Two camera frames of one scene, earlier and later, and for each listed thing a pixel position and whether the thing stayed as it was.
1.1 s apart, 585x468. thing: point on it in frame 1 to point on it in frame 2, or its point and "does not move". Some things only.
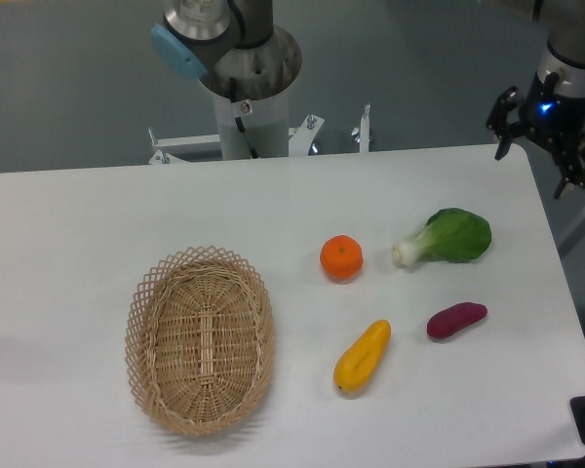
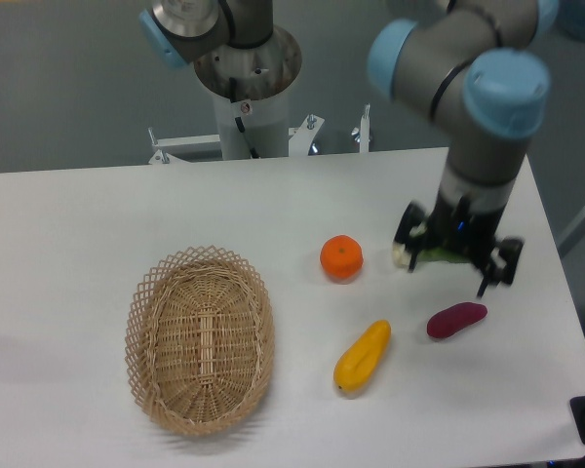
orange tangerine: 341,258 does not move
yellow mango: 364,356 does not move
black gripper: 555,125 to 455,224
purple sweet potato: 453,319 does not move
